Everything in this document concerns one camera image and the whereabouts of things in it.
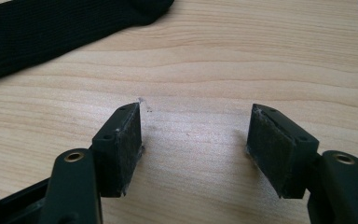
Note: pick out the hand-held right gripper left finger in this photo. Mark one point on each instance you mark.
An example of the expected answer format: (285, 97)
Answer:
(118, 155)

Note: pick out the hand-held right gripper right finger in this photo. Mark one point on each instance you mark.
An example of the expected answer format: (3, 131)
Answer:
(276, 152)

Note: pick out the black sock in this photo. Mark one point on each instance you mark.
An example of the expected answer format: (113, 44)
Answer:
(59, 28)

